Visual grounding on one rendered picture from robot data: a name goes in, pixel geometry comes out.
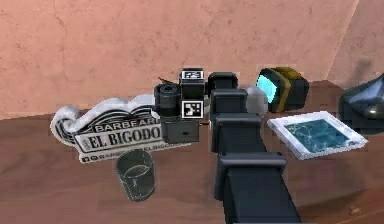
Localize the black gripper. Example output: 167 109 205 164
153 77 201 145

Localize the white moustache-shaped sign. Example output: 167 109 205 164
49 94 192 164

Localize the clear drinking glass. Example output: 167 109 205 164
115 148 156 202

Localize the grey ball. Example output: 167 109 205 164
245 85 270 117

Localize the white framed blue picture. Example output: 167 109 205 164
266 110 369 161

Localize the dark glossy rounded object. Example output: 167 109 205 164
338 73 384 135

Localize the black and yellow tape recorder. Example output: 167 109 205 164
255 66 310 114

